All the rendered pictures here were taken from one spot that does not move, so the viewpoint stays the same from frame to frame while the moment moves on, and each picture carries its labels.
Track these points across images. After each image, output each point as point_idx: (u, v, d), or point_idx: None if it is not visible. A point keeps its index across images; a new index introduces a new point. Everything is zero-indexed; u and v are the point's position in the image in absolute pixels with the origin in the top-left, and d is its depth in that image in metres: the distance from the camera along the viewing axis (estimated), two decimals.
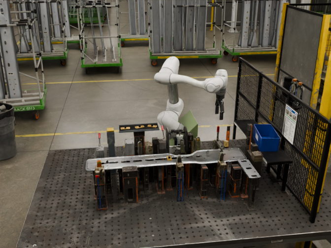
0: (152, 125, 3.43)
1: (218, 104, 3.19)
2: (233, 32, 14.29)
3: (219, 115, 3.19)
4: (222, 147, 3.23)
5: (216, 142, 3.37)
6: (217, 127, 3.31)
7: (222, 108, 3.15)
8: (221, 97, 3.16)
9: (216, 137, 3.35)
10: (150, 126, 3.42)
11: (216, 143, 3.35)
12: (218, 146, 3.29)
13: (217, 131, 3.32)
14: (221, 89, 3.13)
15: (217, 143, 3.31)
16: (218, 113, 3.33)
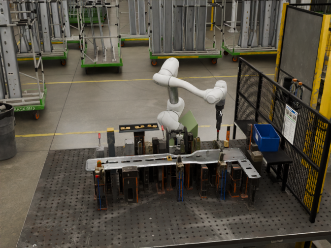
0: (152, 125, 3.43)
1: (217, 115, 3.25)
2: (233, 32, 14.29)
3: (217, 125, 3.29)
4: (222, 147, 3.23)
5: (216, 142, 3.37)
6: None
7: (220, 119, 3.23)
8: (220, 108, 3.20)
9: (216, 137, 3.35)
10: (150, 126, 3.42)
11: (216, 143, 3.35)
12: (218, 146, 3.29)
13: (217, 131, 3.32)
14: (220, 100, 3.17)
15: (217, 143, 3.31)
16: None
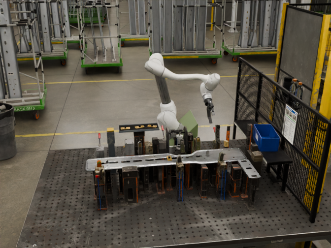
0: (152, 125, 3.43)
1: (208, 106, 3.54)
2: (233, 32, 14.29)
3: (211, 111, 3.46)
4: (217, 124, 3.34)
5: (216, 140, 3.36)
6: (214, 127, 3.44)
7: (212, 104, 3.49)
8: (209, 100, 3.58)
9: None
10: (150, 126, 3.42)
11: (216, 138, 3.35)
12: (215, 132, 3.34)
13: (215, 130, 3.42)
14: (207, 94, 3.61)
15: (215, 133, 3.36)
16: (212, 122, 3.56)
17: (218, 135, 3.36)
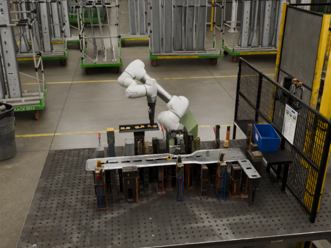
0: (152, 125, 3.43)
1: None
2: (233, 32, 14.29)
3: (149, 121, 3.41)
4: (217, 124, 3.34)
5: (216, 140, 3.36)
6: (214, 127, 3.44)
7: (150, 116, 3.34)
8: (150, 105, 3.31)
9: None
10: (150, 126, 3.42)
11: (216, 138, 3.35)
12: (215, 132, 3.34)
13: (215, 130, 3.42)
14: (148, 97, 3.28)
15: (215, 133, 3.36)
16: (153, 124, 3.43)
17: (218, 135, 3.36)
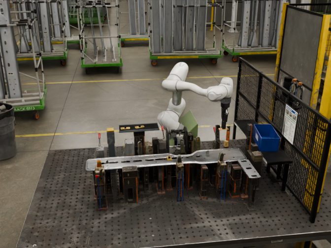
0: None
1: (223, 113, 3.09)
2: (233, 32, 14.29)
3: (222, 124, 3.14)
4: (217, 124, 3.34)
5: (216, 140, 3.36)
6: (214, 127, 3.44)
7: (226, 118, 3.08)
8: (226, 106, 3.05)
9: None
10: (222, 129, 3.16)
11: (216, 138, 3.35)
12: (215, 132, 3.34)
13: (215, 130, 3.42)
14: (226, 98, 3.01)
15: (215, 133, 3.36)
16: None
17: (218, 135, 3.36)
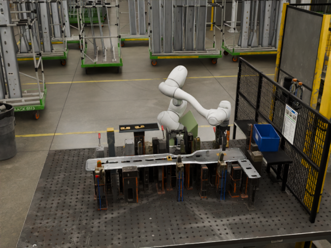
0: None
1: (221, 135, 3.16)
2: (233, 32, 14.29)
3: (222, 146, 3.18)
4: None
5: (216, 140, 3.36)
6: (214, 127, 3.44)
7: (225, 139, 3.13)
8: (224, 128, 3.13)
9: None
10: None
11: (216, 138, 3.35)
12: (215, 132, 3.34)
13: (215, 130, 3.42)
14: (224, 121, 3.09)
15: (215, 133, 3.36)
16: (221, 144, 3.29)
17: (218, 135, 3.36)
